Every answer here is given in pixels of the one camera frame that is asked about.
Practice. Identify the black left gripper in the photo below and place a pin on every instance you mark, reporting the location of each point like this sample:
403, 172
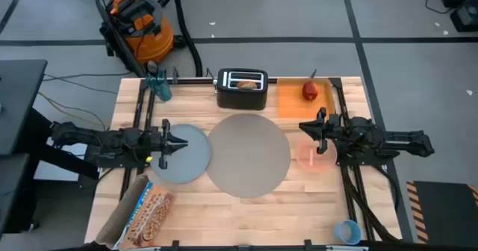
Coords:
164, 142

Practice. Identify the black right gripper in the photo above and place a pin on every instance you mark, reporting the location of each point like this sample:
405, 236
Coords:
322, 131

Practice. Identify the pink bowl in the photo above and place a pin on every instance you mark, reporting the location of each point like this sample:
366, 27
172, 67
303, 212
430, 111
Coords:
310, 163

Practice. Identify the red apple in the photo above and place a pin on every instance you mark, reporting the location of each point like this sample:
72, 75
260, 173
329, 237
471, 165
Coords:
310, 90

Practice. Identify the orange cereal box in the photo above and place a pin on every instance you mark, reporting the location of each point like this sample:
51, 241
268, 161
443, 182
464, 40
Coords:
149, 213

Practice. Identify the toasted bagel half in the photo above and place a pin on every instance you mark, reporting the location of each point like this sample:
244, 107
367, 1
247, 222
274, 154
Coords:
246, 84

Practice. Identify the light blue cup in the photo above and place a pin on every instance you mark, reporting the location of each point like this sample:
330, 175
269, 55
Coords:
348, 232

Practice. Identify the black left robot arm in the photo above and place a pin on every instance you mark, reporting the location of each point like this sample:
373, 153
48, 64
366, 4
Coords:
93, 139

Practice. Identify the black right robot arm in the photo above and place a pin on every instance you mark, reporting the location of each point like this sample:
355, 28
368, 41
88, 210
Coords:
373, 135

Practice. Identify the black table clamp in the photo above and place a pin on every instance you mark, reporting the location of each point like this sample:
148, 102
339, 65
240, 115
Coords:
174, 75
313, 74
307, 243
175, 244

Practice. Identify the teal patterned tumbler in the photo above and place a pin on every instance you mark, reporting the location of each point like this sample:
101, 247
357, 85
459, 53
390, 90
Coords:
160, 84

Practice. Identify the large grey round plate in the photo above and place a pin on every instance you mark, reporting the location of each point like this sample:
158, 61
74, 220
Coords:
248, 157

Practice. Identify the black two-slot toaster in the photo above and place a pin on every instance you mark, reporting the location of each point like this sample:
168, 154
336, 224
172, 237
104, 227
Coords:
242, 98

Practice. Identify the orange and black shop vacuum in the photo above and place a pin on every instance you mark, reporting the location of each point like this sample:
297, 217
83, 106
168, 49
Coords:
145, 30

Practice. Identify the white flat sheet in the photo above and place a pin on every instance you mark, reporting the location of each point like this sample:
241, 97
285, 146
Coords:
56, 172

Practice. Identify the black mat with hazard stripes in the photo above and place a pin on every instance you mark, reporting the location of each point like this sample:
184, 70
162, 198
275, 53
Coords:
444, 210

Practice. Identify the black desk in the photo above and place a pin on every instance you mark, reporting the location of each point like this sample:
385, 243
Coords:
18, 101

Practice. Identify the black metal table frame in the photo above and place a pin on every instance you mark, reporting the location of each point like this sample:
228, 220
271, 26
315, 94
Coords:
194, 81

